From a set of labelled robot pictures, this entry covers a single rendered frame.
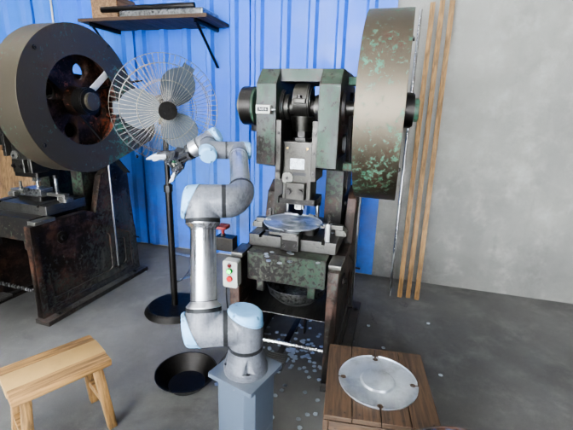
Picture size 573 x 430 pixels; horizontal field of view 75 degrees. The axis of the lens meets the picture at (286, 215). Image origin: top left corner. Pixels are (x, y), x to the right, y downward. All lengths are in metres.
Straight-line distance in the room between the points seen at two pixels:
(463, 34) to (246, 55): 1.56
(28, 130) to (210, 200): 1.29
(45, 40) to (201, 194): 1.43
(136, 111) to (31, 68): 0.52
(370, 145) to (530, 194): 1.90
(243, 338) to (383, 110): 0.92
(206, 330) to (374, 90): 1.00
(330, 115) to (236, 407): 1.22
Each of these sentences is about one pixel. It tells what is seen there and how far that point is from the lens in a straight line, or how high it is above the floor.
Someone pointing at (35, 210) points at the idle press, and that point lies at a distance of 2.80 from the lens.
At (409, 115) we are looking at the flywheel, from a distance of 1.77.
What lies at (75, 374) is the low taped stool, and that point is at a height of 0.33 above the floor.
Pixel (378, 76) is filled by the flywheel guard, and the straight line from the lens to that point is 1.46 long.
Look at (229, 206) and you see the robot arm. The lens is 1.26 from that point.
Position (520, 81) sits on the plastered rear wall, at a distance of 3.10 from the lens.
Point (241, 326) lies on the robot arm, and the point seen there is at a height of 0.65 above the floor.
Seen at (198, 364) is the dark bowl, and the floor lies 0.03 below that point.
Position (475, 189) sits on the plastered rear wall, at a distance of 3.10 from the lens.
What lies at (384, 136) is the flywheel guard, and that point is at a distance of 1.45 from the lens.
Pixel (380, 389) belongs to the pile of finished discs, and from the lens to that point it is 1.53.
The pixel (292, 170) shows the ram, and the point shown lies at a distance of 1.85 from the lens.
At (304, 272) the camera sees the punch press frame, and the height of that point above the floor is 0.58.
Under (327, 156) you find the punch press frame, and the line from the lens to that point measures 1.76.
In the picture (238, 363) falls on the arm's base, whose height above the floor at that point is 0.51.
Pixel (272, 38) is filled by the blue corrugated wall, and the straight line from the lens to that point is 3.17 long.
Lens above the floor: 1.32
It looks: 16 degrees down
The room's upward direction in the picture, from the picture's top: 2 degrees clockwise
